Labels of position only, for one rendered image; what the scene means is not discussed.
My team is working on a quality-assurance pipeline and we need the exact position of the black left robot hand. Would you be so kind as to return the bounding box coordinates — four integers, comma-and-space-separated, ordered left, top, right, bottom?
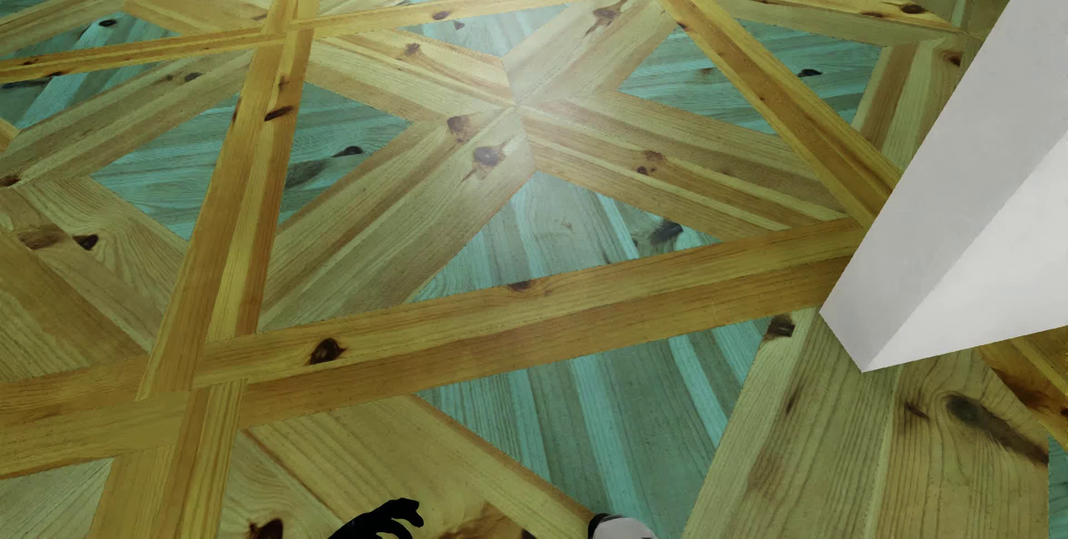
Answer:
328, 498, 425, 539

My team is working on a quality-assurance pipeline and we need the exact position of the white pillar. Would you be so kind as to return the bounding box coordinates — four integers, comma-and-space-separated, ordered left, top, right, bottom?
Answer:
819, 0, 1068, 374

